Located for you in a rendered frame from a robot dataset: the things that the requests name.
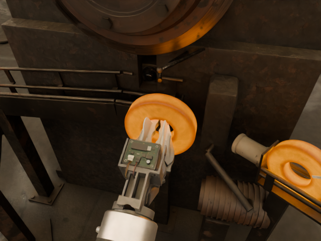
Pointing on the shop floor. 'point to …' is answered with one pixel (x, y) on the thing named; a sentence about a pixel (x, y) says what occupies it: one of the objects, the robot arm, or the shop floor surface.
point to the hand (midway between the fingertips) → (160, 120)
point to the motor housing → (229, 207)
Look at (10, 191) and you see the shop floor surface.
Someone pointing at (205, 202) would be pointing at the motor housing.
